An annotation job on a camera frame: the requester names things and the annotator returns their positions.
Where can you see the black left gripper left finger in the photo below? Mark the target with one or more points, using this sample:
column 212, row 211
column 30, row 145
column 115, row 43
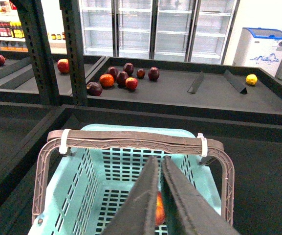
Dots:
column 138, row 212

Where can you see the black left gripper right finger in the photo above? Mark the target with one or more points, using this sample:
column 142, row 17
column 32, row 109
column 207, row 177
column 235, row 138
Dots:
column 186, row 210

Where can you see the red yellow apple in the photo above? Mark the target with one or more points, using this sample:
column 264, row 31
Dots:
column 131, row 83
column 160, row 213

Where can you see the turquoise plastic shopping basket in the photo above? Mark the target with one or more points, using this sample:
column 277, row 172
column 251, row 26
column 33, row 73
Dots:
column 91, row 185

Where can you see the red yellow apple in group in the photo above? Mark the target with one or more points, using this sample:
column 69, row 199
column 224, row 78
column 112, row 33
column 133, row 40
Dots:
column 131, row 83

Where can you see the dark apple front left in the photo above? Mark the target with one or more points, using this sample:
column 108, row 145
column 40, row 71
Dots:
column 94, row 89

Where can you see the dark apple centre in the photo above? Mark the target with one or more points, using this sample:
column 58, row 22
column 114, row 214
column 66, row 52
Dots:
column 121, row 78

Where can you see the dark apple right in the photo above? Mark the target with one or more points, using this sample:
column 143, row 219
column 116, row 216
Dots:
column 153, row 74

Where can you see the small dark red apple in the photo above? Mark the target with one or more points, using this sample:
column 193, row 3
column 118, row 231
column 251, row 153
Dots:
column 140, row 73

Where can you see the dark apple back left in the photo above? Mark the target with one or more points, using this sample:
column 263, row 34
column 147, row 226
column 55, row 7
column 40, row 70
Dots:
column 113, row 71

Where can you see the dark apple back top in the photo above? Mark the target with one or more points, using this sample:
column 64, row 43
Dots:
column 128, row 68

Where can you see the white zip tie right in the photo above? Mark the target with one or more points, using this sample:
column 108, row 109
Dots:
column 204, row 145

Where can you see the white zip tie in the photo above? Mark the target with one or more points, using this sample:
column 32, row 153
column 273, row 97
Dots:
column 64, row 149
column 204, row 145

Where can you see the near black display tray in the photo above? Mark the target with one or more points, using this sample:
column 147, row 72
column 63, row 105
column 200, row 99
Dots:
column 255, row 149

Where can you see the white zip tie left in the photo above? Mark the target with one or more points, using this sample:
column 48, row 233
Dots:
column 64, row 149

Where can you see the black produce display tray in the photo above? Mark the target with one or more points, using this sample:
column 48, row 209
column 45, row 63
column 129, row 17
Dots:
column 216, row 97

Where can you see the orange tomato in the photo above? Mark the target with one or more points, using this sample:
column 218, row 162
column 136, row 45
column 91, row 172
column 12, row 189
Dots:
column 106, row 80

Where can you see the black divider right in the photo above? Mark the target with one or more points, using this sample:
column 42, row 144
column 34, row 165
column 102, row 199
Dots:
column 232, row 79

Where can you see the yellow lemon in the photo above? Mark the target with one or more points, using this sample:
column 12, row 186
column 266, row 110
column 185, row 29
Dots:
column 251, row 79

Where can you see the white chest freezer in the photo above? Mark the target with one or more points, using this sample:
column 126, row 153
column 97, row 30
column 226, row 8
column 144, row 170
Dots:
column 261, row 48

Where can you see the glass door display fridge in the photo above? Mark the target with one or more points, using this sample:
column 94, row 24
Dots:
column 195, row 31

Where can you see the shelf with sauce bottles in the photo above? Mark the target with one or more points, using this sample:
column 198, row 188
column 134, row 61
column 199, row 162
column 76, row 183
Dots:
column 12, row 36

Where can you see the red apple behind post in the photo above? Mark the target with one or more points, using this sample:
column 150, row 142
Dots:
column 63, row 66

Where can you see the black metal rack post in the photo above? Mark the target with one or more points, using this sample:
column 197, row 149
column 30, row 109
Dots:
column 74, row 47
column 31, row 16

